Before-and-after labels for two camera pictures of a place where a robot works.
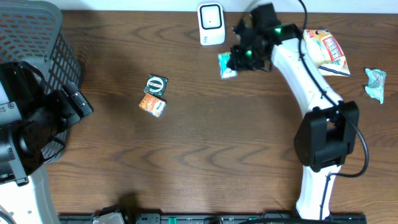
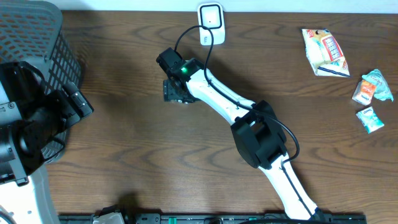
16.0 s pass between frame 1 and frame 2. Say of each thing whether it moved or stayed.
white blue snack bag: stayed
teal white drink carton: moved
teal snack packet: moved
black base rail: stayed
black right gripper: moved
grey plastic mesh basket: stayed
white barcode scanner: stayed
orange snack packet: moved
